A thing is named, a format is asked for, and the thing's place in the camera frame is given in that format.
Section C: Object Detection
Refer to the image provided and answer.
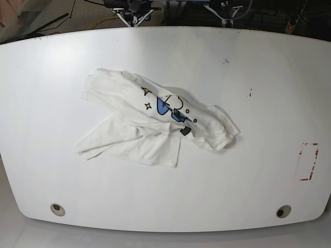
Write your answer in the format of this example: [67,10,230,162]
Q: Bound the arm base stand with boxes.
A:
[103,0,162,27]
[203,0,253,28]

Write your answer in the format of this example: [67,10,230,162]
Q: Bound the power strip with red light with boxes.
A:
[284,5,305,34]

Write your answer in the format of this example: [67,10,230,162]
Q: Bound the yellow cable on floor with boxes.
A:
[89,9,122,31]

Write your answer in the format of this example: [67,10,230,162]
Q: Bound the left table grommet hole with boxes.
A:
[50,204,65,216]

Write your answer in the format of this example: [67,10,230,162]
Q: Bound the table grommet hole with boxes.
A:
[50,204,65,216]
[276,205,292,219]

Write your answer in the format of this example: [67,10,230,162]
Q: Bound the red tape rectangle marking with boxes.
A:
[296,143,319,181]

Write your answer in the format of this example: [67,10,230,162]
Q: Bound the white printed T-shirt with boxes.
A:
[76,68,239,168]

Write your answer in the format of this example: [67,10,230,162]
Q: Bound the right table grommet hole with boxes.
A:
[276,205,292,219]

